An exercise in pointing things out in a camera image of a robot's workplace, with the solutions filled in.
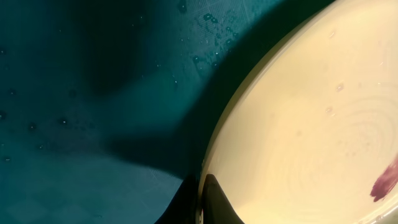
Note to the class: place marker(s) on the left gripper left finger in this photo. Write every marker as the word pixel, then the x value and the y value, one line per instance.
pixel 181 209

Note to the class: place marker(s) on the teal plastic tray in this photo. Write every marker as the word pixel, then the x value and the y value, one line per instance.
pixel 107 106

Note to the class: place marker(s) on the yellow plate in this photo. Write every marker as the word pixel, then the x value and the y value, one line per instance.
pixel 310 136

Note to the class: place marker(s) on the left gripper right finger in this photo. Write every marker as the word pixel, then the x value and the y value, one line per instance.
pixel 216 206

